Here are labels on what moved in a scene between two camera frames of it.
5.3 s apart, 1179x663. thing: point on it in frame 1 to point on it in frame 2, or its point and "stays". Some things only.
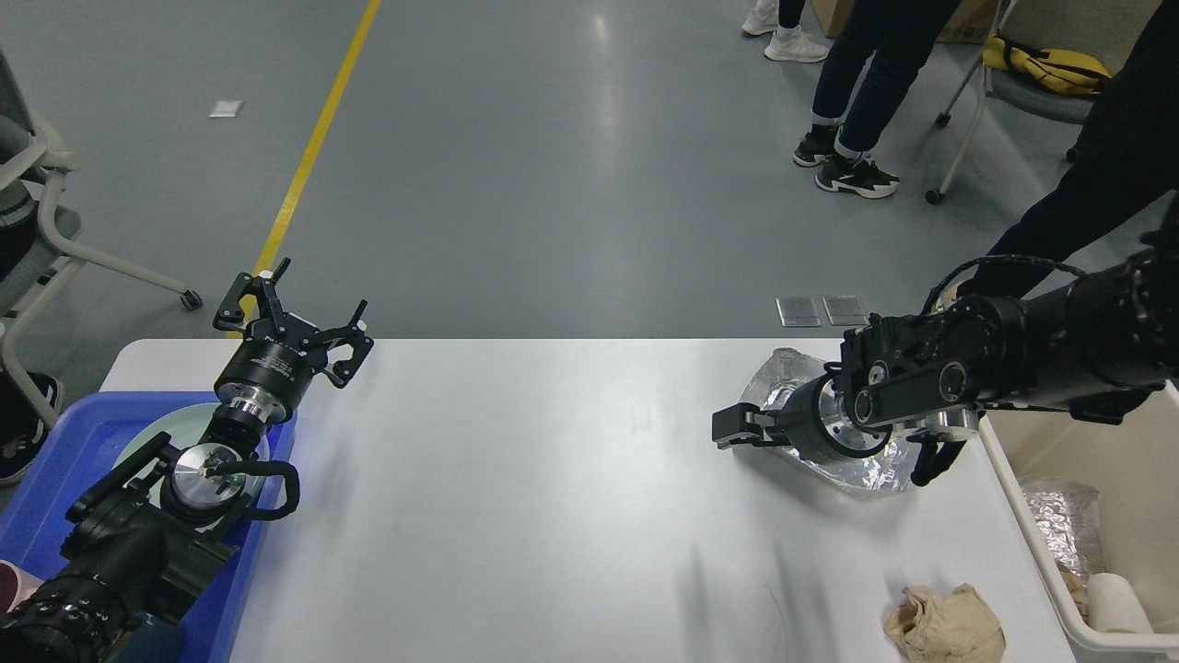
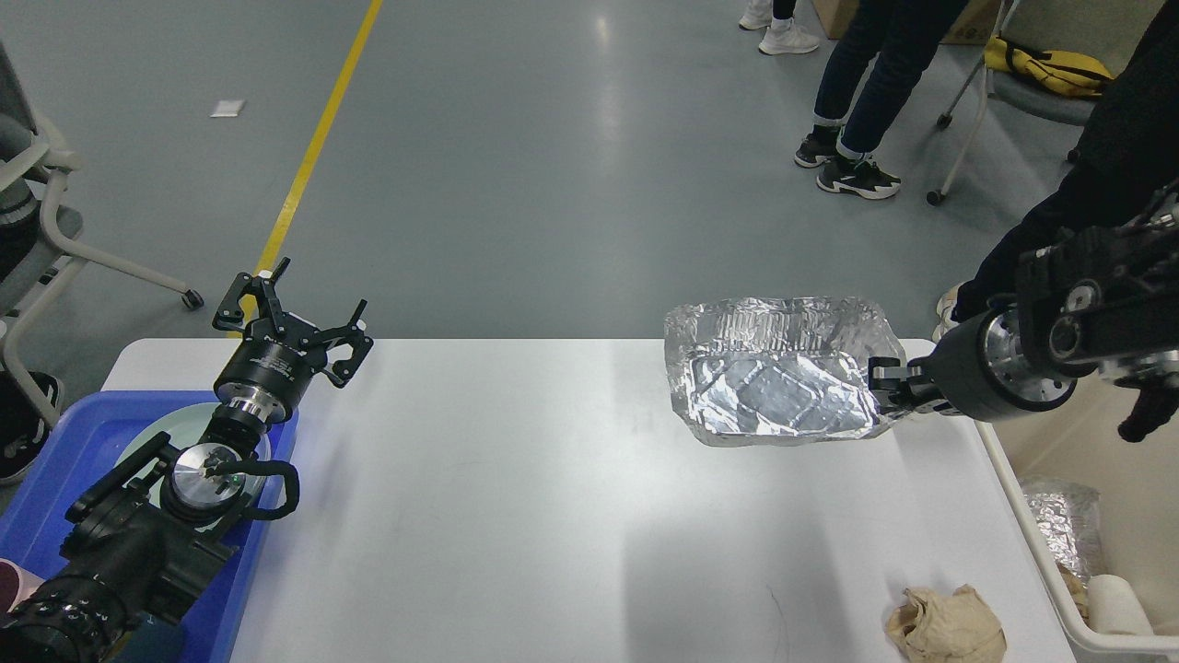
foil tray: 885,470 to 767,370
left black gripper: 267,372 stays
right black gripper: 815,418 to 979,370
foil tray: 1067,517 stays
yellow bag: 1068,69 stays
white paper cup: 1113,606 stays
